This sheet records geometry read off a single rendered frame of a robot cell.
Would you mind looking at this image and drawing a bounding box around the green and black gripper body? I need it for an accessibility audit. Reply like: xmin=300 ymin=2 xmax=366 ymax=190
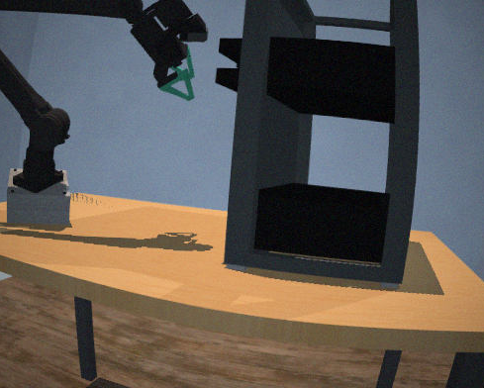
xmin=144 ymin=32 xmax=188 ymax=88

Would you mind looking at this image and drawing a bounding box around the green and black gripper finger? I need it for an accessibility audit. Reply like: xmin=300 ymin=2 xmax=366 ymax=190
xmin=170 ymin=47 xmax=195 ymax=79
xmin=159 ymin=68 xmax=194 ymax=101

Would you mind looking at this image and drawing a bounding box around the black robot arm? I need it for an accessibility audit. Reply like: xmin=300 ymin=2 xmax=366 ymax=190
xmin=0 ymin=0 xmax=208 ymax=193

